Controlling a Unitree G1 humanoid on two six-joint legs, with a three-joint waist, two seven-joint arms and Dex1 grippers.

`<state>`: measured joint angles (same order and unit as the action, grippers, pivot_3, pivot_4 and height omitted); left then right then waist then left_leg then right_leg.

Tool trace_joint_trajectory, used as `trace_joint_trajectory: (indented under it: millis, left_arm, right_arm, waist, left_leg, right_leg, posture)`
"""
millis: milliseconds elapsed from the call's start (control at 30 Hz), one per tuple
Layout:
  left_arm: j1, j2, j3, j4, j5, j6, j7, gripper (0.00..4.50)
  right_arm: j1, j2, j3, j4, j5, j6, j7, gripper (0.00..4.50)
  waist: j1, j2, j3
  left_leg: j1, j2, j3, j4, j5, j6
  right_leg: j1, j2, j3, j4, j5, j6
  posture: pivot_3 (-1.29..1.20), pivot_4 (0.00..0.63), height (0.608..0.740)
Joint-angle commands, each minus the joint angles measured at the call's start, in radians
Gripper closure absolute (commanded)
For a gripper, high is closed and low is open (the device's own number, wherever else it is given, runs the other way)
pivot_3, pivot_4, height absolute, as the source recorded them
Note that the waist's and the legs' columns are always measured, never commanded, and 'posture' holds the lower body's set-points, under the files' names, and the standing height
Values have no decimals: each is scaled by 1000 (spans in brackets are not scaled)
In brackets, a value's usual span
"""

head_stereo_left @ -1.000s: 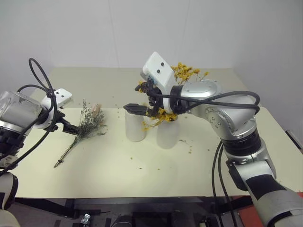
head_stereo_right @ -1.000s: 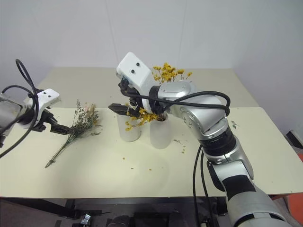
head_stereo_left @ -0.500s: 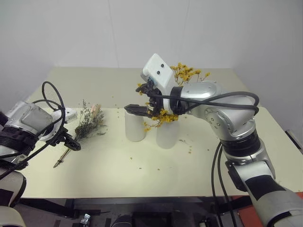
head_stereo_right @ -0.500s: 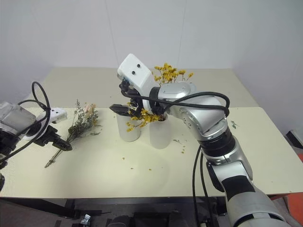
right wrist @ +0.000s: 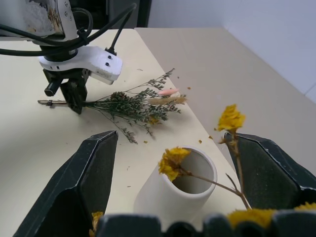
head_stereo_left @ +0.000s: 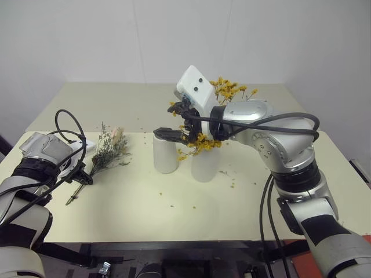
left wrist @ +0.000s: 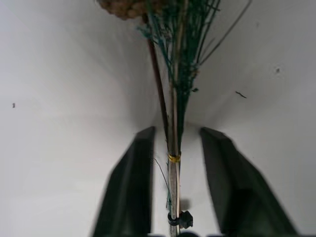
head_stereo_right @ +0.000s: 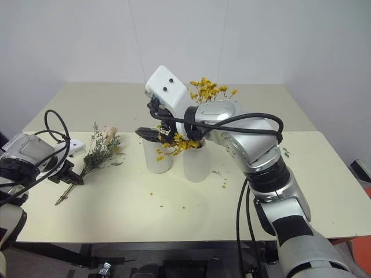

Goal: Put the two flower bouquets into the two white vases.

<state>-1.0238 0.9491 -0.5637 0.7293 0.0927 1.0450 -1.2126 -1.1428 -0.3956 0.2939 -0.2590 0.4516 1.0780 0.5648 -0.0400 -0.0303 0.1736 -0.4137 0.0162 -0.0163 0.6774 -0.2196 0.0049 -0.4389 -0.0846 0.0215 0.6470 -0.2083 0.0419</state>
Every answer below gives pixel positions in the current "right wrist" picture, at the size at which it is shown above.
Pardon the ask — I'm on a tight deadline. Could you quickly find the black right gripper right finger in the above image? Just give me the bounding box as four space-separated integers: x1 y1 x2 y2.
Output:
224 132 316 210

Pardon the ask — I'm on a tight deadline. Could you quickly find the green dried flower bouquet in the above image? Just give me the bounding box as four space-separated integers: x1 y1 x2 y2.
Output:
37 68 188 145

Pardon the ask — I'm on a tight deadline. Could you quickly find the white cylindrical vase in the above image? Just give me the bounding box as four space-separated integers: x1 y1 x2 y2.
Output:
133 145 218 221

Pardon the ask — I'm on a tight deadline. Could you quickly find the yellow dried flower bouquet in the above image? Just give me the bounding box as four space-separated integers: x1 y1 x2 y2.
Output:
88 104 316 237

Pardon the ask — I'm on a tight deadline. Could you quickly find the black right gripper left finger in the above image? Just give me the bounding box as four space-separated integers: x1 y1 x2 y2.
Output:
13 130 119 237

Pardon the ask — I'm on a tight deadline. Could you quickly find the black camera cable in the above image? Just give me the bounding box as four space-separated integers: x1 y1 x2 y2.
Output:
105 2 137 55

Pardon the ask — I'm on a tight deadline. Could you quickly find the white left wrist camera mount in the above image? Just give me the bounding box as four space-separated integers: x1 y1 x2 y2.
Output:
39 46 123 85

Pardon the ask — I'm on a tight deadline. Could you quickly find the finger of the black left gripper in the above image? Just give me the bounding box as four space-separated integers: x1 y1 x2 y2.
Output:
60 82 83 115
75 80 88 104

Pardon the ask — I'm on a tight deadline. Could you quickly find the dark background panel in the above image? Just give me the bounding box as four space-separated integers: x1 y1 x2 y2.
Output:
70 0 152 30

